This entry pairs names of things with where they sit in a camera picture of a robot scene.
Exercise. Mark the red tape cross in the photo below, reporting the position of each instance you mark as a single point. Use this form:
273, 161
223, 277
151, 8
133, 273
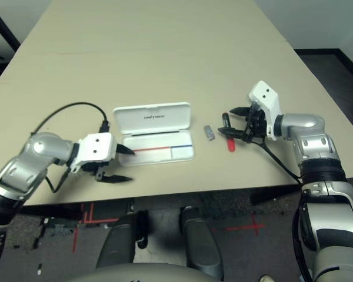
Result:
254, 226

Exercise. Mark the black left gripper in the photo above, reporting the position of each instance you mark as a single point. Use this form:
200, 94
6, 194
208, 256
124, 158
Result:
97, 169

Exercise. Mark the grey robot torso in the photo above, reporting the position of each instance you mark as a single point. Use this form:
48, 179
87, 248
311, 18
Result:
141, 273

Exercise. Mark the grey left robot leg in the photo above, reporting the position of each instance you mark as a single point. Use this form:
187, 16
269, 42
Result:
117, 241

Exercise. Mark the grey robot leg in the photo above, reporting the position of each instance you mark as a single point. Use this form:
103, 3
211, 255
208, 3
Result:
200, 241
117, 241

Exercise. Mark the red tape lines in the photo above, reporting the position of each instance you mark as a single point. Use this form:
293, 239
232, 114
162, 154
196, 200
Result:
88, 219

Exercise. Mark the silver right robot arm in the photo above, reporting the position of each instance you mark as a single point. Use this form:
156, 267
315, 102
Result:
309, 129

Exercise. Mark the black and red marker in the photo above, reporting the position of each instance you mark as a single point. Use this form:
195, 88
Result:
231, 145

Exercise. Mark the white shoe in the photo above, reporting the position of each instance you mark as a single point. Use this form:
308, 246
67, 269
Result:
266, 278

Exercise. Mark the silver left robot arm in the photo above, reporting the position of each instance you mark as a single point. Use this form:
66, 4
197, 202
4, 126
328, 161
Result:
32, 152

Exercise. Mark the white plastic pencil case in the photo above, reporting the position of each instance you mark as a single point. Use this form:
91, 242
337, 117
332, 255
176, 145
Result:
153, 117

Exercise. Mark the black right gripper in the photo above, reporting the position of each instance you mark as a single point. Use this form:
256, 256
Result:
256, 123

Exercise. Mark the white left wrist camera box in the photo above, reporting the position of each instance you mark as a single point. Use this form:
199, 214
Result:
94, 147

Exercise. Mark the grey right robot leg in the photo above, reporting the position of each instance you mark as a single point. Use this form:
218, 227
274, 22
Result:
200, 241

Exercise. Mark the side table with black frame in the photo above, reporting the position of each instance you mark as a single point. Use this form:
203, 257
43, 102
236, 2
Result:
6, 28

